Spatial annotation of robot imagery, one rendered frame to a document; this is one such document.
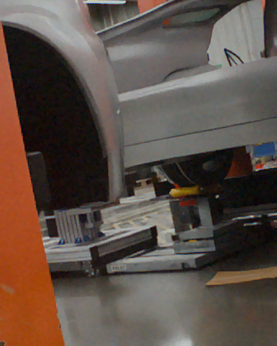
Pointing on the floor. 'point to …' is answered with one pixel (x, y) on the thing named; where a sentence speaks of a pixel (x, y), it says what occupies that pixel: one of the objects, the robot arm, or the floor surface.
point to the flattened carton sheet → (242, 276)
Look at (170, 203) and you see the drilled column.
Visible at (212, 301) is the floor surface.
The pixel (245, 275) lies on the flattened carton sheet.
